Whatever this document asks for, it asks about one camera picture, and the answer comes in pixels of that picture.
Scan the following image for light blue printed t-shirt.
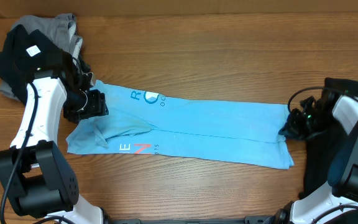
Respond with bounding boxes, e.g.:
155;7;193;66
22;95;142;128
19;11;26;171
67;81;294;169

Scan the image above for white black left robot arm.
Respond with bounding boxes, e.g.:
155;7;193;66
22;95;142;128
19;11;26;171
0;70;112;224

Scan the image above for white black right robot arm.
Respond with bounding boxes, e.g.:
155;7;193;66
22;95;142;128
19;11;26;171
265;96;358;224

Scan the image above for black cloth pile right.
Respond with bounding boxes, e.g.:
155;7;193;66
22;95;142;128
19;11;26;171
298;77;358;199

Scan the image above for grey folded shirt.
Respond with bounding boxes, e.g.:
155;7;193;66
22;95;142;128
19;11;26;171
0;14;83;101

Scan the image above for black folded shirt with tag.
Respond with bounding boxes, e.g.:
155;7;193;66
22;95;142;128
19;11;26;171
0;25;61;104

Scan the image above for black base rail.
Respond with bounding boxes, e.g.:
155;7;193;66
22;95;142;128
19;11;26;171
109;215;275;224

